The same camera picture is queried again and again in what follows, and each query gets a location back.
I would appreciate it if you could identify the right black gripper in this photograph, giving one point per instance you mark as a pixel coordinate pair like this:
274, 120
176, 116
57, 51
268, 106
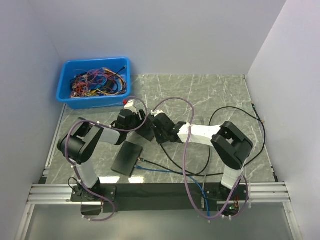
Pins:
159, 140

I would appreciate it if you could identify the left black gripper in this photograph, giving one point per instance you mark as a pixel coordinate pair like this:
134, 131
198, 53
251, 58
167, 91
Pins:
137, 116

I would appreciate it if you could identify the black network switch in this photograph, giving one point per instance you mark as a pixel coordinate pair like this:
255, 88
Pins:
126, 159
146, 131

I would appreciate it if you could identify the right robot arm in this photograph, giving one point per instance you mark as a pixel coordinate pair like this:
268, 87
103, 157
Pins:
231, 144

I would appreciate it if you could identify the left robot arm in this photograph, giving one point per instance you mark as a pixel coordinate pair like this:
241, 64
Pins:
80, 141

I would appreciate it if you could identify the blue plastic bin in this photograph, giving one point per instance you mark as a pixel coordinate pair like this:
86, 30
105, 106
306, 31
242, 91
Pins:
94, 83

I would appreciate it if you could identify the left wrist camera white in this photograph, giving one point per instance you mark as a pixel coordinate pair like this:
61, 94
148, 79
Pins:
130, 106

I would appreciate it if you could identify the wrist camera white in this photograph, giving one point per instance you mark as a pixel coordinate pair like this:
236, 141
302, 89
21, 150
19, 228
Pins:
130, 106
155, 113

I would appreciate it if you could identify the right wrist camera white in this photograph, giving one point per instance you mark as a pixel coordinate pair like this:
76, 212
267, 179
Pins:
155, 113

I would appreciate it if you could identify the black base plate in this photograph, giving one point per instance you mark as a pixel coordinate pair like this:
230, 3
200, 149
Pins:
164, 196

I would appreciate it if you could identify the aluminium rail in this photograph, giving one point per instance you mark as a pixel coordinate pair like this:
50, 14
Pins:
60, 194

